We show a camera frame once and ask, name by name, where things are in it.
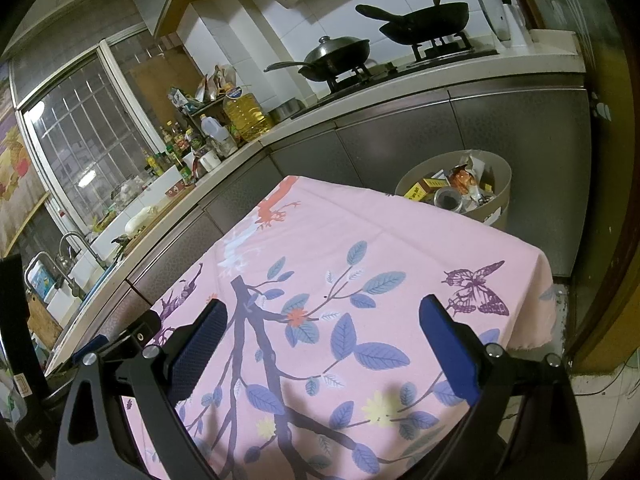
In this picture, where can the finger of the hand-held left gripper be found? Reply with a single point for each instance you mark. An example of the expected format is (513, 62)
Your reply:
(135, 332)
(92, 346)

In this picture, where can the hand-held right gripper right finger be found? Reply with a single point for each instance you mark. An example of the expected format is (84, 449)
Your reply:
(450, 355)

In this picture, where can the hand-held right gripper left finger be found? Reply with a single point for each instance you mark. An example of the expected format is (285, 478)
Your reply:
(195, 355)

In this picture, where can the beige round bin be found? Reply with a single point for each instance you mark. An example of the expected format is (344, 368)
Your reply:
(495, 210)

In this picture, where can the yellow packet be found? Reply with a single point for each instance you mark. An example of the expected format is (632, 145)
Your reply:
(422, 191)

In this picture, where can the orange brown snack wrapper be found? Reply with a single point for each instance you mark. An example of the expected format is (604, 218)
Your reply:
(462, 178)

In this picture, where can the wooden cutting board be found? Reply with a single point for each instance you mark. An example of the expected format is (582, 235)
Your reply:
(47, 325)

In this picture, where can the white blue water purifier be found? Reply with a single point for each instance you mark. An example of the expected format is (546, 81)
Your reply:
(41, 282)

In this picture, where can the steel faucet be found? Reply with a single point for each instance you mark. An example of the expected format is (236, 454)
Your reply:
(75, 235)
(37, 256)

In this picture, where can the white lump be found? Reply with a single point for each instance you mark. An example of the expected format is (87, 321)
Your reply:
(140, 220)

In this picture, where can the long wooden chopping board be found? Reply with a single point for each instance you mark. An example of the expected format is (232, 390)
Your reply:
(170, 202)

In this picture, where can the pink floral tablecloth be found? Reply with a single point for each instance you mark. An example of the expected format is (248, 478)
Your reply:
(350, 240)

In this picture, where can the barred window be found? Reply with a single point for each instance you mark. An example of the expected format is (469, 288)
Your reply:
(75, 150)

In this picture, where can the group of condiment bottles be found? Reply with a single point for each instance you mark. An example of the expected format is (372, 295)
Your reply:
(175, 150)

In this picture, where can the white plastic jug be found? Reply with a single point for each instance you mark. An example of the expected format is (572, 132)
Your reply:
(215, 132)

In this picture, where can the grey kitchen counter cabinets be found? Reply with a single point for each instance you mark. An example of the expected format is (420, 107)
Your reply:
(500, 120)

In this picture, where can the large cooking oil bottle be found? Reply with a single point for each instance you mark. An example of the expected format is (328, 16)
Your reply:
(247, 117)

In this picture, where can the steel bowl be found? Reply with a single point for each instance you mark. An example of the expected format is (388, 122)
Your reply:
(285, 111)

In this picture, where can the pile of snack bags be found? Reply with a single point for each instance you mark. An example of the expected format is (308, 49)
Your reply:
(215, 82)

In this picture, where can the black gas stove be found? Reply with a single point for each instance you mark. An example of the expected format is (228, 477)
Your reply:
(360, 85)

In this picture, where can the black wok with steel lid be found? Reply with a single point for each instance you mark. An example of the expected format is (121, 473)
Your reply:
(335, 57)

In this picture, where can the glass pot lid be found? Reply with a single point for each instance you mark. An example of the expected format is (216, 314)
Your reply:
(487, 0)

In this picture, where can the wall poster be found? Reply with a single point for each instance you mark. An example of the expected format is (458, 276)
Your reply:
(12, 170)

